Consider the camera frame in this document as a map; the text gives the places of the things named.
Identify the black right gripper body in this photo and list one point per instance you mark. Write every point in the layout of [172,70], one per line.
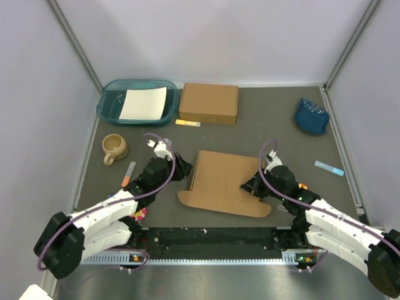
[265,191]

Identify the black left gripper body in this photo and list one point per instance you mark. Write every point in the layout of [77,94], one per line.
[177,174]

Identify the brown cardboard box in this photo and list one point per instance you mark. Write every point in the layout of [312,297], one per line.
[209,103]
[216,185]

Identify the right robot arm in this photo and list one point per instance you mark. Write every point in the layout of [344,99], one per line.
[317,223]

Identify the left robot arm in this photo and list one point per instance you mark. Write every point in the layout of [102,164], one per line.
[67,240]

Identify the folded brown cardboard box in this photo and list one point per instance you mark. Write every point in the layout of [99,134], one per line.
[209,103]

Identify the orange flower toy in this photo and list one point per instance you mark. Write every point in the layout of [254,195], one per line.
[302,186]

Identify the yellow white marker pen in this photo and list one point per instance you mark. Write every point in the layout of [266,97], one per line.
[182,122]

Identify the grey orange marker pen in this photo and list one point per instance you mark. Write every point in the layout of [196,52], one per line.
[128,174]

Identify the pink flower toy left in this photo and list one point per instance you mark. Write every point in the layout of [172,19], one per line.
[140,215]

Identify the light blue pen right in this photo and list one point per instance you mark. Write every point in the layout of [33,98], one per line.
[331,169]

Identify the dark blue crumpled bag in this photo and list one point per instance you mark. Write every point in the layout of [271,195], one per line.
[311,118]

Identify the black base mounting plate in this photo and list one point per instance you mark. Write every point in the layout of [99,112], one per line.
[218,243]

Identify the beige ceramic mug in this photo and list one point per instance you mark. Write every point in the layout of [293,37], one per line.
[114,147]

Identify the white paper sheet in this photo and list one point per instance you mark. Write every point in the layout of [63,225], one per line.
[144,104]

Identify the teal plastic bin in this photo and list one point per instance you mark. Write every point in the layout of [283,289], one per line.
[113,94]

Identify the white object bottom corner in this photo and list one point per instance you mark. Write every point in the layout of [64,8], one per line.
[34,292]

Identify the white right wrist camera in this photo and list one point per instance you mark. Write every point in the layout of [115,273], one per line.
[272,161]

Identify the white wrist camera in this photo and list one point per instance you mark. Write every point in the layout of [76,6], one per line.
[160,148]
[272,161]

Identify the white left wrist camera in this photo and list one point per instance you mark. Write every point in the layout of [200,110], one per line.
[160,148]

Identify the grey slotted cable duct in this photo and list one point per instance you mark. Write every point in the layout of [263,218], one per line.
[123,258]

